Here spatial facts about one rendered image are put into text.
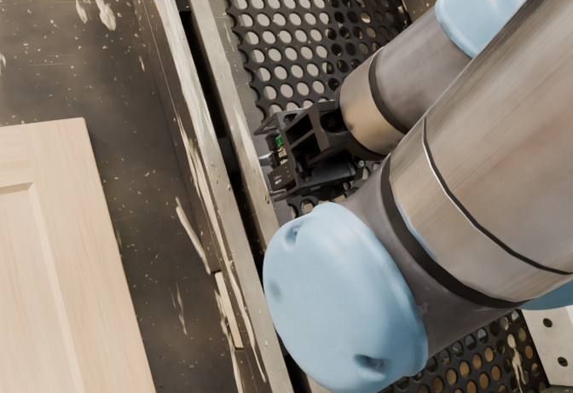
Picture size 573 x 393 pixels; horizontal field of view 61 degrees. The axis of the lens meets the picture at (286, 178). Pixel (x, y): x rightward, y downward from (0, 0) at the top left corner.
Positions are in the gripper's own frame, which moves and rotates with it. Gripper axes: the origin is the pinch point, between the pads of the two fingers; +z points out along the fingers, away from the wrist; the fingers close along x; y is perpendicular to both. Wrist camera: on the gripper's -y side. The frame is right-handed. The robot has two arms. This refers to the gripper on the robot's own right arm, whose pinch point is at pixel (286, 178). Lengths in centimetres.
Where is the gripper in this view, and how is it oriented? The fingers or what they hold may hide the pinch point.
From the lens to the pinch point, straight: 57.3
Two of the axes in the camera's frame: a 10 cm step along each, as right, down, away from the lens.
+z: -4.5, 2.8, 8.5
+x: 3.0, 9.4, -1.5
